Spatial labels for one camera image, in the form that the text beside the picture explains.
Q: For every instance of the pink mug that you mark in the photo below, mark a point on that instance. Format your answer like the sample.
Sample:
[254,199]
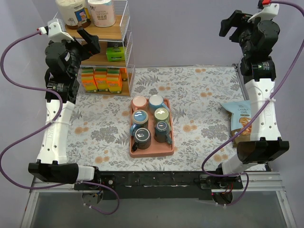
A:
[139,103]

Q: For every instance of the dark teal mug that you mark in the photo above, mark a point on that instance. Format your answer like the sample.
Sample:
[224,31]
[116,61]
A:
[162,133]

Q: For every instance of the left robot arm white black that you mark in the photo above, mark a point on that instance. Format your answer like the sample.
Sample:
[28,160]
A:
[63,59]

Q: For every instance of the blue chips bag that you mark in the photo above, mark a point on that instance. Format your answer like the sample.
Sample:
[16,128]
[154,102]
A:
[240,116]

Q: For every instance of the brown toilet paper pack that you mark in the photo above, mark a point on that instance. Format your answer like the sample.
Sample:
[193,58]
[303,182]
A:
[74,13]

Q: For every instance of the green tissue box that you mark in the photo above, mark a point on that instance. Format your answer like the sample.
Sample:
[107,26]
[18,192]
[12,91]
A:
[115,51]

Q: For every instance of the green mug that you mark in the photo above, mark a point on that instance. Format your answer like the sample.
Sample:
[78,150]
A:
[162,115]

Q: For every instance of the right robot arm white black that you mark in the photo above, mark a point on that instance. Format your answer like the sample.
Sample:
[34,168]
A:
[256,38]

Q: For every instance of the white toilet paper pack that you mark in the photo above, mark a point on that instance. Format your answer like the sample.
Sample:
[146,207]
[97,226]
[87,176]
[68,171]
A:
[102,12]

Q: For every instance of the pink plastic tray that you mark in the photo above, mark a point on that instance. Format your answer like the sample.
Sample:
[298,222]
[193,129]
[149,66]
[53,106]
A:
[156,149]

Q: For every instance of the floral table mat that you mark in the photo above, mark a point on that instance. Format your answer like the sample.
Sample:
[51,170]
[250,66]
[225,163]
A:
[99,130]

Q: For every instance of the black mug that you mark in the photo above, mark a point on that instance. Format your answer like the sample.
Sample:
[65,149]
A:
[142,139]

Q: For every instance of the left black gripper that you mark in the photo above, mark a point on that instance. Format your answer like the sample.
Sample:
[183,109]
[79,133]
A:
[83,47]

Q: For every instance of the blue butterfly mug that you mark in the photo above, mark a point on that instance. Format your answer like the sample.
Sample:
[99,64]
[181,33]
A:
[140,119]

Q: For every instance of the light blue white mug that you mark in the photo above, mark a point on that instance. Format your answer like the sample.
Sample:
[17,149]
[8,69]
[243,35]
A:
[155,102]

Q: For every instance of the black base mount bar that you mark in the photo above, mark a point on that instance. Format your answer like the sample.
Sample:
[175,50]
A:
[159,184]

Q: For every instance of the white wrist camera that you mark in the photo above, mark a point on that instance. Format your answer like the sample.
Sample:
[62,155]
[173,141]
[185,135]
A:
[267,11]
[56,31]

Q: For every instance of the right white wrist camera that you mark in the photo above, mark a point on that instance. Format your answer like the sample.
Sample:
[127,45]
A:
[267,11]

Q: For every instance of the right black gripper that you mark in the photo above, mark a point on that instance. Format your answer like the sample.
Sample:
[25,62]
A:
[236,27]

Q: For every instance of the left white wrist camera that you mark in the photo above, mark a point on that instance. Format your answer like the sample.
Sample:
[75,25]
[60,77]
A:
[56,31]

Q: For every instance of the aluminium frame rail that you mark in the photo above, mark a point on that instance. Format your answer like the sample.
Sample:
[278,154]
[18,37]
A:
[258,181]

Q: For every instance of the white wire wooden shelf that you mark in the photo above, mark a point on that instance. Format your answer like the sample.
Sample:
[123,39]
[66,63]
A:
[119,32]

